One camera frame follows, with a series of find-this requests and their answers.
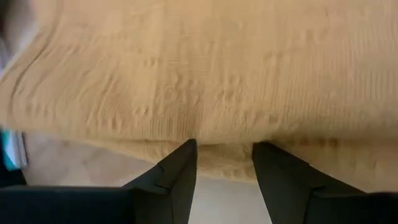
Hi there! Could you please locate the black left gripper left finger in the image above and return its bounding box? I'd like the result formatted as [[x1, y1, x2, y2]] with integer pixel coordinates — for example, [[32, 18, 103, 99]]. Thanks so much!
[[0, 139, 198, 224]]

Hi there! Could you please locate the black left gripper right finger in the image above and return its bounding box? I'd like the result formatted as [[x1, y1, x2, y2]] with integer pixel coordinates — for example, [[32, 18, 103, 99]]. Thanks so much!
[[251, 141, 398, 224]]

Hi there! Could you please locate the yellow woven towel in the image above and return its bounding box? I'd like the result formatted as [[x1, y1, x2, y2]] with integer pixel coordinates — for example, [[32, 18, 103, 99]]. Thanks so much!
[[0, 0, 398, 194]]

